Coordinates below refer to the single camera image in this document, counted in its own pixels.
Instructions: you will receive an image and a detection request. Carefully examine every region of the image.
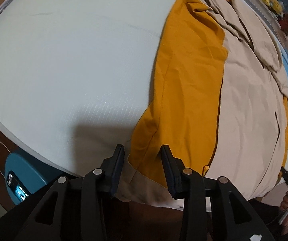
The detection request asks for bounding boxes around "beige and orange hoodie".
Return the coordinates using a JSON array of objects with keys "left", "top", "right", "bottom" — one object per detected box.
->
[{"left": 119, "top": 0, "right": 288, "bottom": 210}]

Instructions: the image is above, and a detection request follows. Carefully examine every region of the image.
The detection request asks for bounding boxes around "light blue patterned bed mat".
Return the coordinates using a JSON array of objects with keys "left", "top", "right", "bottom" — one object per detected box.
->
[{"left": 0, "top": 0, "right": 288, "bottom": 199}]

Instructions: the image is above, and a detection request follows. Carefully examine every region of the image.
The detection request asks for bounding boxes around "blue device with display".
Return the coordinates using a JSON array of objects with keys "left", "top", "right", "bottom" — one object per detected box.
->
[{"left": 5, "top": 151, "right": 69, "bottom": 205}]

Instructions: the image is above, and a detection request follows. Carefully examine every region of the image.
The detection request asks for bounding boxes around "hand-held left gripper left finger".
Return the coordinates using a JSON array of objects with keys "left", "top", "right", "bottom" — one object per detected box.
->
[{"left": 14, "top": 144, "right": 125, "bottom": 241}]

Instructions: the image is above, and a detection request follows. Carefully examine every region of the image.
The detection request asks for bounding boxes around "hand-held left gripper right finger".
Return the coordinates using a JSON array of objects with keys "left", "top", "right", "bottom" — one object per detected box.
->
[{"left": 160, "top": 144, "right": 276, "bottom": 241}]

